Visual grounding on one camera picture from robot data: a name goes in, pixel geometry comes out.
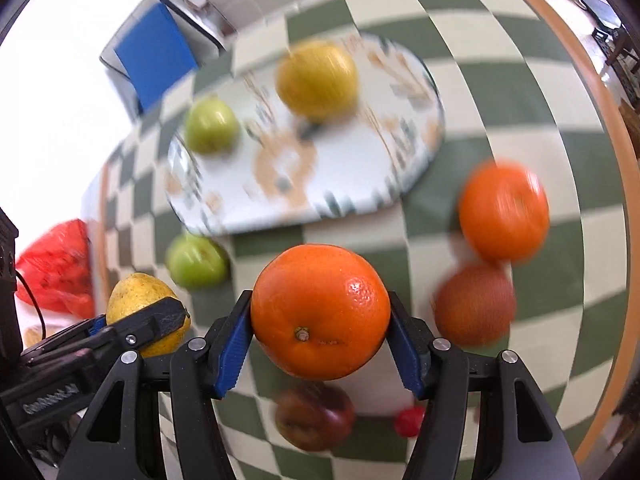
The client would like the yellow pear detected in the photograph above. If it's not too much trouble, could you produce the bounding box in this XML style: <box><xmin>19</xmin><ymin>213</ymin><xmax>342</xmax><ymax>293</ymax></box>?
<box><xmin>106</xmin><ymin>272</ymin><xmax>192</xmax><ymax>359</ymax></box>

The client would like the chair with blue board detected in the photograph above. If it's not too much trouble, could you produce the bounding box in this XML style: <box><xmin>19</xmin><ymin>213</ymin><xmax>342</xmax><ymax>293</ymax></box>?
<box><xmin>99</xmin><ymin>0</ymin><xmax>227</xmax><ymax>113</ymax></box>

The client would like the brown round fruit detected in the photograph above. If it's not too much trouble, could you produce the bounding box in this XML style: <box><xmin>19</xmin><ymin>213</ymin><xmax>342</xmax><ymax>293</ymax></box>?
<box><xmin>432</xmin><ymin>262</ymin><xmax>518</xmax><ymax>347</ymax></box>

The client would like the patterned oval plate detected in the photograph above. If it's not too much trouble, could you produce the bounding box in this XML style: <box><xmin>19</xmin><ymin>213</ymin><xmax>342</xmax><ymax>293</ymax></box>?
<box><xmin>166</xmin><ymin>34</ymin><xmax>447</xmax><ymax>236</ymax></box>

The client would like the yellow citrus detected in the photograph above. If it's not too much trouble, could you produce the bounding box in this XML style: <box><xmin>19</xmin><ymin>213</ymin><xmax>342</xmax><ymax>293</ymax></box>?
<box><xmin>275</xmin><ymin>40</ymin><xmax>361</xmax><ymax>122</ymax></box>

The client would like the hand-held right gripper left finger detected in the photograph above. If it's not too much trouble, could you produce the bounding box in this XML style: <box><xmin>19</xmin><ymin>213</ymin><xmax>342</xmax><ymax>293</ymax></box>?
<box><xmin>57</xmin><ymin>290</ymin><xmax>256</xmax><ymax>480</ymax></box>

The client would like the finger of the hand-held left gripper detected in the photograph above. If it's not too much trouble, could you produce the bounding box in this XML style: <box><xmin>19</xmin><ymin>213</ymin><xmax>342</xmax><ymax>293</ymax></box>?
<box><xmin>20</xmin><ymin>297</ymin><xmax>191</xmax><ymax>367</ymax></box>

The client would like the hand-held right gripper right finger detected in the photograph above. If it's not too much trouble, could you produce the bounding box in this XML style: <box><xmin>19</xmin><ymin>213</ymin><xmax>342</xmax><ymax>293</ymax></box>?
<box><xmin>386</xmin><ymin>290</ymin><xmax>583</xmax><ymax>480</ymax></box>

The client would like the green checkered tablecloth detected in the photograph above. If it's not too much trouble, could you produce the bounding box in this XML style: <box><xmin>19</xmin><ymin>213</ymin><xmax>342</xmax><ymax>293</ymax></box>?
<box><xmin>97</xmin><ymin>0</ymin><xmax>628</xmax><ymax>466</ymax></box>

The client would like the blue foam board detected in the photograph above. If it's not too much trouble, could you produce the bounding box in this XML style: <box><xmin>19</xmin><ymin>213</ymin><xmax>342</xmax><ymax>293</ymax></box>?
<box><xmin>114</xmin><ymin>2</ymin><xmax>201</xmax><ymax>111</ymax></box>

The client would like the dark wooden side table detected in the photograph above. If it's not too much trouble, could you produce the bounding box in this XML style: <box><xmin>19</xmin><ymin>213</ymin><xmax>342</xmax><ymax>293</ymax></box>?
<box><xmin>591</xmin><ymin>22</ymin><xmax>632</xmax><ymax>68</ymax></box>

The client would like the orange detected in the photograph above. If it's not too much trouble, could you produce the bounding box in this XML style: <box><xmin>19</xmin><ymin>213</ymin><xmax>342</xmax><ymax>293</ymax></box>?
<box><xmin>457</xmin><ymin>160</ymin><xmax>551</xmax><ymax>263</ymax></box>
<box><xmin>250</xmin><ymin>244</ymin><xmax>392</xmax><ymax>381</ymax></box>

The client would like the small red fruit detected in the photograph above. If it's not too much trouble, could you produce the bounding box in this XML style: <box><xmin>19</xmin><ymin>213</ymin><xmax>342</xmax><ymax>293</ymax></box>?
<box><xmin>393</xmin><ymin>405</ymin><xmax>427</xmax><ymax>438</ymax></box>

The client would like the red plastic bag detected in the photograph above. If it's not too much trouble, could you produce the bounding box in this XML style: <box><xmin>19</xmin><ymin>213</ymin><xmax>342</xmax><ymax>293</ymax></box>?
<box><xmin>15</xmin><ymin>219</ymin><xmax>96</xmax><ymax>318</ymax></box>

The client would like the green apple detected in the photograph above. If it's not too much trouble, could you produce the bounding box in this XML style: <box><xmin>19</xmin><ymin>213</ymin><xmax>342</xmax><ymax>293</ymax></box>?
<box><xmin>184</xmin><ymin>98</ymin><xmax>241</xmax><ymax>156</ymax></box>
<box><xmin>165</xmin><ymin>234</ymin><xmax>231</xmax><ymax>290</ymax></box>

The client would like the dark red apple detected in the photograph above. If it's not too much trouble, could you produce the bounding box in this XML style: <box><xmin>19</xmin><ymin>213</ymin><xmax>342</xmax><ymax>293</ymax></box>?
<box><xmin>274</xmin><ymin>381</ymin><xmax>357</xmax><ymax>452</ymax></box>

